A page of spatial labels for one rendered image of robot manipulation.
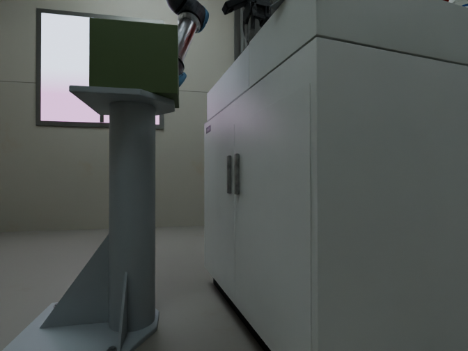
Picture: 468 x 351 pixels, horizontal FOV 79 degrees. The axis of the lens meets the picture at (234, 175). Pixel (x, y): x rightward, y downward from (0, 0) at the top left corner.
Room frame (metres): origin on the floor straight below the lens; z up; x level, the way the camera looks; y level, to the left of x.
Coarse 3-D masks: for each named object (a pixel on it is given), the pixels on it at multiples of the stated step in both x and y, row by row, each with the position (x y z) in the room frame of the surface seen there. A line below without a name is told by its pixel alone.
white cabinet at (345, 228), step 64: (320, 64) 0.56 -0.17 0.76; (384, 64) 0.61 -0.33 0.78; (448, 64) 0.68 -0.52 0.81; (256, 128) 0.82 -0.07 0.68; (320, 128) 0.56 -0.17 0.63; (384, 128) 0.61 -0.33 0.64; (448, 128) 0.68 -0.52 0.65; (256, 192) 0.82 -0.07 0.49; (320, 192) 0.56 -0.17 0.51; (384, 192) 0.61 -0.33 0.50; (448, 192) 0.68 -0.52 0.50; (256, 256) 0.82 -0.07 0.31; (320, 256) 0.56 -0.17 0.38; (384, 256) 0.61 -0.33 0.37; (448, 256) 0.68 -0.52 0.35; (256, 320) 0.83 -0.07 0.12; (320, 320) 0.56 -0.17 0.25; (384, 320) 0.61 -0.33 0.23; (448, 320) 0.68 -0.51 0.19
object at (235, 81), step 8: (248, 48) 0.89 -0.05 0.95; (240, 56) 0.95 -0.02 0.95; (248, 56) 0.89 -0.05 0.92; (232, 64) 1.04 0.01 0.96; (240, 64) 0.95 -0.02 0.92; (248, 64) 0.89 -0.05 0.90; (232, 72) 1.04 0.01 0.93; (240, 72) 0.95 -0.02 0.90; (248, 72) 0.89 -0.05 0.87; (224, 80) 1.13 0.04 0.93; (232, 80) 1.04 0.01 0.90; (240, 80) 0.96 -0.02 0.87; (248, 80) 0.89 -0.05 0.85; (216, 88) 1.24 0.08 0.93; (224, 88) 1.13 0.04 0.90; (232, 88) 1.04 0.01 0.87; (240, 88) 0.96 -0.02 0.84; (248, 88) 0.89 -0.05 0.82; (208, 96) 1.37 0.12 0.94; (216, 96) 1.24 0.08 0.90; (224, 96) 1.13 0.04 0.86; (232, 96) 1.04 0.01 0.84; (208, 104) 1.37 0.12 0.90; (216, 104) 1.24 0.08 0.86; (224, 104) 1.13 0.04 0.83; (208, 112) 1.37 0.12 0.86; (216, 112) 1.24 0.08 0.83
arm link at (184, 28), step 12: (192, 0) 1.33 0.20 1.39; (180, 12) 1.34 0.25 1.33; (192, 12) 1.32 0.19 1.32; (204, 12) 1.37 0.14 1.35; (180, 24) 1.31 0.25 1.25; (192, 24) 1.33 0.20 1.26; (204, 24) 1.39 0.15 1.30; (180, 36) 1.27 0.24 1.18; (192, 36) 1.33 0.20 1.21; (180, 48) 1.25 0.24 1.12; (180, 60) 1.22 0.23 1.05; (180, 72) 1.21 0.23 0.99; (180, 84) 1.21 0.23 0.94
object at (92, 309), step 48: (96, 96) 0.90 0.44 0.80; (144, 96) 0.90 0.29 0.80; (144, 144) 0.98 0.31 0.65; (144, 192) 0.98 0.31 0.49; (144, 240) 0.98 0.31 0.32; (96, 288) 1.02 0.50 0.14; (144, 288) 0.98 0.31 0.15; (48, 336) 0.93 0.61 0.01; (96, 336) 0.93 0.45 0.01; (144, 336) 0.93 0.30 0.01
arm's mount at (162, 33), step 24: (96, 24) 0.90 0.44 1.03; (120, 24) 0.91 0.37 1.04; (144, 24) 0.92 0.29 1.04; (168, 24) 0.94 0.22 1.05; (96, 48) 0.90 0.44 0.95; (120, 48) 0.91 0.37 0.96; (144, 48) 0.92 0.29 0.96; (168, 48) 0.94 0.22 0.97; (96, 72) 0.90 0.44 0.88; (120, 72) 0.91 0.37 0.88; (144, 72) 0.92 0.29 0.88; (168, 72) 0.94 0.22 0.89; (168, 96) 0.97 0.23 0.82
